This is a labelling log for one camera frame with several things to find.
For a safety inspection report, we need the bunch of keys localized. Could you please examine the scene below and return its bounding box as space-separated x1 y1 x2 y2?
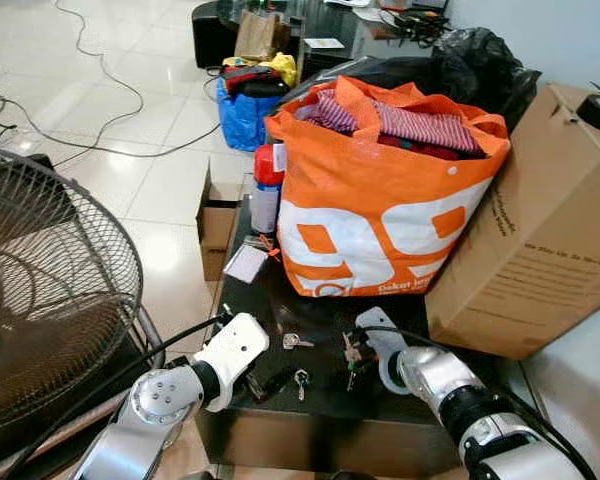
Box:
342 332 367 392

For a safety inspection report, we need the black low table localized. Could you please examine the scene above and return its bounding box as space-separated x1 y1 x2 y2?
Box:
195 175 543 479

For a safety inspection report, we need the white paper tag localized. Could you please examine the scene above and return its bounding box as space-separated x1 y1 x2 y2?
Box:
223 243 272 285

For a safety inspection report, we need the orange and white shopping bag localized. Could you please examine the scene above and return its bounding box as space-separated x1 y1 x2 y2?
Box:
265 75 512 299

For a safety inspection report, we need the small open cardboard box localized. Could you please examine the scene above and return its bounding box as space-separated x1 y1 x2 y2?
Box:
197 165 247 283

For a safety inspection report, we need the red and white spray can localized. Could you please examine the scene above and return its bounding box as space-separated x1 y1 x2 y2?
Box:
252 143 287 237

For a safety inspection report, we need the large brown cardboard box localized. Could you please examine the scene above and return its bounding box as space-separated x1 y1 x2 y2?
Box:
425 83 600 360

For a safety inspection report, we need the red white striped cloth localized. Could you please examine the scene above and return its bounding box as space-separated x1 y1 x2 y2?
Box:
373 98 482 158

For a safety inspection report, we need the purple striped cloth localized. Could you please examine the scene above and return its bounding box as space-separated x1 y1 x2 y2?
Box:
298 90 362 137

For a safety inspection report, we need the blue plastic bag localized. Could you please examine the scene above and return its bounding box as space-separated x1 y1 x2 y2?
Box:
216 78 284 153

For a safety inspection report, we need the yellow cloth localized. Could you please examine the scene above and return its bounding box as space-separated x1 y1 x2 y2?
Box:
269 52 300 87

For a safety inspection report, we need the black rubbish bag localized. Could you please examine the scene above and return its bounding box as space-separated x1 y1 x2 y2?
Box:
280 27 542 126

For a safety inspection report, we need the white paper sheet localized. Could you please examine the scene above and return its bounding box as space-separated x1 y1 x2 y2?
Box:
304 37 347 52

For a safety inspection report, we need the black tape roll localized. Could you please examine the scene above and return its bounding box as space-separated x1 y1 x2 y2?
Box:
577 94 600 137

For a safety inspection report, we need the black glass desk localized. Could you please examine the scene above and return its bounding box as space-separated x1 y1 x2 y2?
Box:
215 0 452 79

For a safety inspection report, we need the brown paper bag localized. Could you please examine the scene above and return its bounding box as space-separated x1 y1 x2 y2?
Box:
234 10 292 62

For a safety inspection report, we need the black square bin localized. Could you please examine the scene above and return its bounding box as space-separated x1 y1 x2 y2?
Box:
191 1 240 70

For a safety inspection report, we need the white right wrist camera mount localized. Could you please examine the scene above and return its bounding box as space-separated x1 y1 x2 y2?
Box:
355 307 413 397

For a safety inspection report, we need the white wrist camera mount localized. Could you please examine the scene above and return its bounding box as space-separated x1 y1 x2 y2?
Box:
355 307 413 397
193 313 271 398

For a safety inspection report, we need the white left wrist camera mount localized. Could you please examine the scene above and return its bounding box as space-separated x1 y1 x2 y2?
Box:
193 313 271 398

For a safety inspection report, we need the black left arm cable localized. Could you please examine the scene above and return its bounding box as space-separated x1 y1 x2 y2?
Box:
0 314 233 480

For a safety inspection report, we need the black wire cage fan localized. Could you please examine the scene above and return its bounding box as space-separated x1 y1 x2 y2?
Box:
0 140 167 471

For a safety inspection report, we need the black floor cable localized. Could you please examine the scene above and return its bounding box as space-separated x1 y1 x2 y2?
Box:
0 0 223 161

